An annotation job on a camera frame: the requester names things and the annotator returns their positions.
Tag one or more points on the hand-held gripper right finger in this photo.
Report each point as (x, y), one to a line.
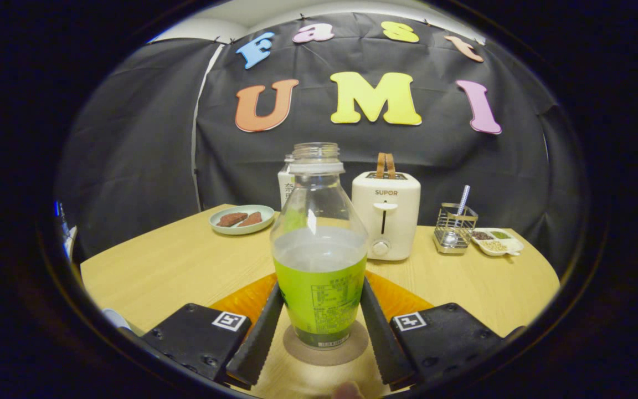
(382, 343)

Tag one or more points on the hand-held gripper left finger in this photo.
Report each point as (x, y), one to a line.
(258, 343)

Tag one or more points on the round brown coaster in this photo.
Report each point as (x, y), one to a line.
(324, 357)

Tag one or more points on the green label juice bottle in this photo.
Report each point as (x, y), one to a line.
(319, 293)

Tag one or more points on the white cup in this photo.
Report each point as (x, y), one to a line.
(115, 318)

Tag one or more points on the capped green label bottle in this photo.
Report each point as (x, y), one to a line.
(284, 188)

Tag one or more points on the wooden table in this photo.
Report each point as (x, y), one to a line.
(186, 266)

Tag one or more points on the pale green plate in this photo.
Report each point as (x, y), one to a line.
(241, 230)

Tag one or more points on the white toaster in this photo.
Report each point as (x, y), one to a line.
(402, 221)

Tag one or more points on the brown food piece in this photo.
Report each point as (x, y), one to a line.
(231, 219)
(251, 219)

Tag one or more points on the small white seed dish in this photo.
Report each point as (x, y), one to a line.
(496, 245)

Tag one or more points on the metal spoon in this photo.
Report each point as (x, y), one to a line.
(464, 197)

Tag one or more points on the toast slice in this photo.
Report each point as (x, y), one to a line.
(385, 165)

